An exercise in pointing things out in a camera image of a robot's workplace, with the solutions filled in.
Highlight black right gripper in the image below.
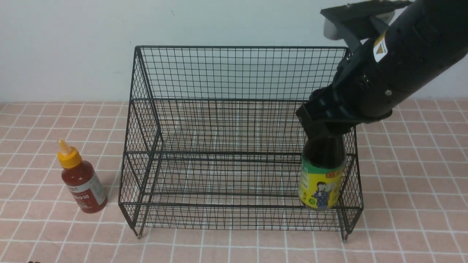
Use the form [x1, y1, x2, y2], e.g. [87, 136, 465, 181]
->
[296, 47, 393, 141]

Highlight dark soy sauce bottle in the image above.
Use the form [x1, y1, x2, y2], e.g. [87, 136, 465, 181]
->
[298, 136, 346, 211]

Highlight red chili sauce bottle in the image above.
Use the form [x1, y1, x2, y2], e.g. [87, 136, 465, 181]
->
[57, 140, 107, 214]

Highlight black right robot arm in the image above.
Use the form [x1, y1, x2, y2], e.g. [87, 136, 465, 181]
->
[296, 0, 468, 141]

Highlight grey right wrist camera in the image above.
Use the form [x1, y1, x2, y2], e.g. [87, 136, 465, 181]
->
[320, 0, 412, 52]

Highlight black wire mesh shelf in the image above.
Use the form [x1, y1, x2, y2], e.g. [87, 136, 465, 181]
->
[118, 46, 364, 240]

